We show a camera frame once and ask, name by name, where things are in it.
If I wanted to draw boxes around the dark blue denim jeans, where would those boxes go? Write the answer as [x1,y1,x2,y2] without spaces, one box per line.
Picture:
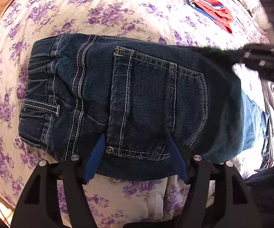
[18,33,268,181]

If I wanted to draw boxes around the grey sweatpants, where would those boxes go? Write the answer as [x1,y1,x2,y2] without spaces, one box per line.
[260,79,274,169]

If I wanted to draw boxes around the red folded shorts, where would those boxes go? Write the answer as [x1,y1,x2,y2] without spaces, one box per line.
[187,0,234,34]

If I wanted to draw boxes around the purple floral bed sheet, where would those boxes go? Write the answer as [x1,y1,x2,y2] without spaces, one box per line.
[0,0,270,227]

